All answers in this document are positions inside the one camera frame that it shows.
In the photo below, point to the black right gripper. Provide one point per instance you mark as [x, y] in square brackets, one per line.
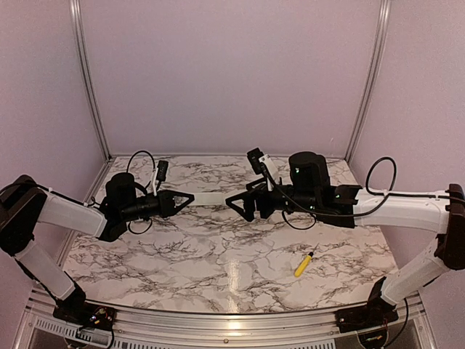
[259, 192]

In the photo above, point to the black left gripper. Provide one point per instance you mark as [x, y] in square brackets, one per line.
[166, 204]

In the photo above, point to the white remote control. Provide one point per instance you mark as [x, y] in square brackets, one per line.
[209, 199]

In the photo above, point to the yellow handled screwdriver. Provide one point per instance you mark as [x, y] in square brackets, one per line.
[305, 262]

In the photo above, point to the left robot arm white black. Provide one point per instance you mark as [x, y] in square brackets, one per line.
[28, 208]

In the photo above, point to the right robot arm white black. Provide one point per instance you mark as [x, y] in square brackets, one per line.
[350, 206]

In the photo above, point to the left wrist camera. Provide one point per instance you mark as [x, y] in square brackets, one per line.
[159, 175]

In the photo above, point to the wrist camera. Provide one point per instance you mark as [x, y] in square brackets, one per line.
[159, 175]
[262, 164]

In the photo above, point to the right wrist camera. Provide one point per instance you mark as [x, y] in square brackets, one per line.
[262, 164]

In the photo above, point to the front aluminium rail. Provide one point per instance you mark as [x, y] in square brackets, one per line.
[143, 328]

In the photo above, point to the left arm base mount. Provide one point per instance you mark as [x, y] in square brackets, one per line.
[75, 309]

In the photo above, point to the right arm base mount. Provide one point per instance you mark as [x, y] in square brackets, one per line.
[375, 312]

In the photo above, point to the left aluminium frame post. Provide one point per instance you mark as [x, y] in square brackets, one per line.
[78, 30]

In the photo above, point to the aluminium frame post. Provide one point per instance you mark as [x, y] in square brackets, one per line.
[78, 30]
[370, 82]

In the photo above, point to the right aluminium frame post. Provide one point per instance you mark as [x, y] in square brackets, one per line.
[370, 82]

